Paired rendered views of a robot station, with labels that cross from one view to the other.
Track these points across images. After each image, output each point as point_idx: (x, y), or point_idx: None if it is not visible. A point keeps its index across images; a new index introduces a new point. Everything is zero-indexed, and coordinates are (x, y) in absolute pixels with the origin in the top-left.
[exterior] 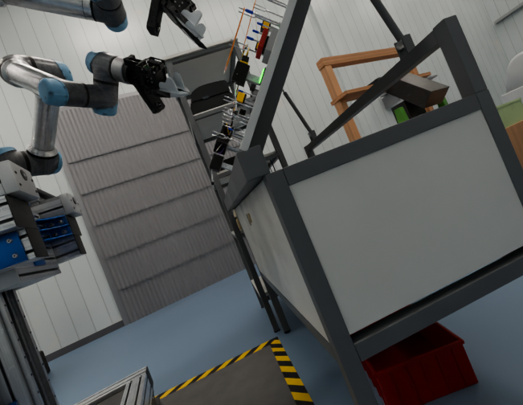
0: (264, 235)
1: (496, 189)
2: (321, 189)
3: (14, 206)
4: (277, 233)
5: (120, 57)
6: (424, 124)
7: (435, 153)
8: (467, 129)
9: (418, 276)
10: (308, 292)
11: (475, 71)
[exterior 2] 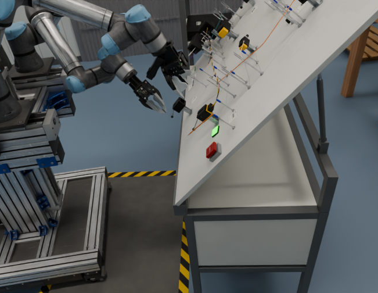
0: None
1: (300, 246)
2: (209, 225)
3: (51, 142)
4: None
5: (123, 67)
6: (279, 217)
7: (276, 227)
8: (302, 224)
9: (238, 260)
10: None
11: (327, 204)
